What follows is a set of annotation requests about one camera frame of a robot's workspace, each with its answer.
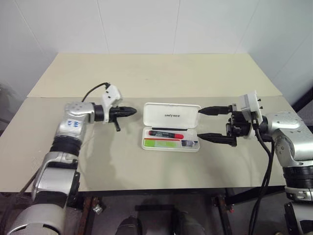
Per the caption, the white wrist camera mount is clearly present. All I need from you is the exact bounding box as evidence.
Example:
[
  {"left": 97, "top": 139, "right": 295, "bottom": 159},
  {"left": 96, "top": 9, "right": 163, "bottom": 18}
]
[
  {"left": 239, "top": 90, "right": 264, "bottom": 140},
  {"left": 101, "top": 84, "right": 123, "bottom": 123}
]

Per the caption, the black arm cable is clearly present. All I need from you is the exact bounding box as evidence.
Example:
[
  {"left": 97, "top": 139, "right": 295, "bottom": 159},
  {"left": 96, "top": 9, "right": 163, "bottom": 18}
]
[
  {"left": 249, "top": 115, "right": 275, "bottom": 235},
  {"left": 82, "top": 82, "right": 111, "bottom": 102}
]

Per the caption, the red marker pen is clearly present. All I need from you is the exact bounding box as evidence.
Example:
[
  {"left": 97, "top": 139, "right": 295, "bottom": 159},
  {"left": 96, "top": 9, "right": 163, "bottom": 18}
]
[{"left": 148, "top": 130, "right": 184, "bottom": 139}]

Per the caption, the white Unitree pencil case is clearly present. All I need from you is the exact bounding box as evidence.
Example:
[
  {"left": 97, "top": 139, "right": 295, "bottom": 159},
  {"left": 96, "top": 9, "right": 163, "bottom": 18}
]
[{"left": 141, "top": 102, "right": 201, "bottom": 153}]

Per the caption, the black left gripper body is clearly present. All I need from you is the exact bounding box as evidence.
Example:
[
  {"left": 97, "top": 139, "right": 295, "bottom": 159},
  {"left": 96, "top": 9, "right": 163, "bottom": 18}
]
[{"left": 107, "top": 106, "right": 121, "bottom": 132}]

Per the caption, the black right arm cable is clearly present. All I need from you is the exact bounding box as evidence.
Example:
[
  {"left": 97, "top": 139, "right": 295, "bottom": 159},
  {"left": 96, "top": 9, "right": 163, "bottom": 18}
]
[{"left": 249, "top": 115, "right": 275, "bottom": 235}]

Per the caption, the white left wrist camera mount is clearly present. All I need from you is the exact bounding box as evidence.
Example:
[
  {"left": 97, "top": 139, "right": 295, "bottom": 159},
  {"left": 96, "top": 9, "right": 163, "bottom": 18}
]
[{"left": 101, "top": 84, "right": 123, "bottom": 123}]

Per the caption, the dark rounded shape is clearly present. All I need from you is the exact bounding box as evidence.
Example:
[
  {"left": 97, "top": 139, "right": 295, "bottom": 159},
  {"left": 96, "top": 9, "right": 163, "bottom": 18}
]
[
  {"left": 117, "top": 215, "right": 143, "bottom": 235},
  {"left": 175, "top": 211, "right": 206, "bottom": 235}
]

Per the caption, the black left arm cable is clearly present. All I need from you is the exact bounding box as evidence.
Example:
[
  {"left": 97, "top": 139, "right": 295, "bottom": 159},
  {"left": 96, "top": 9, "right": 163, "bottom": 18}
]
[{"left": 82, "top": 82, "right": 111, "bottom": 102}]

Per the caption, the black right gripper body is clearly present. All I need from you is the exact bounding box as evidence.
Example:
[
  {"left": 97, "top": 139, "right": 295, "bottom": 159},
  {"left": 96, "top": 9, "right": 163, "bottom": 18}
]
[{"left": 226, "top": 104, "right": 252, "bottom": 139}]

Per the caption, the rusty metal table leg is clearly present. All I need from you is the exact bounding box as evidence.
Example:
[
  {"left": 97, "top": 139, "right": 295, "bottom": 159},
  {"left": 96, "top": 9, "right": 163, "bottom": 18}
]
[
  {"left": 212, "top": 193, "right": 234, "bottom": 235},
  {"left": 79, "top": 195, "right": 100, "bottom": 235}
]

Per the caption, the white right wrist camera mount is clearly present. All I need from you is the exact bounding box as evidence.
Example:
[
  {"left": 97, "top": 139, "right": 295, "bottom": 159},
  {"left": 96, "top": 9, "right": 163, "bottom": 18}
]
[{"left": 239, "top": 90, "right": 264, "bottom": 140}]

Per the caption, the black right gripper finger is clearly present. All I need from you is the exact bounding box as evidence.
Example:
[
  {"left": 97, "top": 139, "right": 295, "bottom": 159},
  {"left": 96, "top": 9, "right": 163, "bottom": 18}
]
[
  {"left": 198, "top": 133, "right": 237, "bottom": 147},
  {"left": 198, "top": 105, "right": 232, "bottom": 116}
]

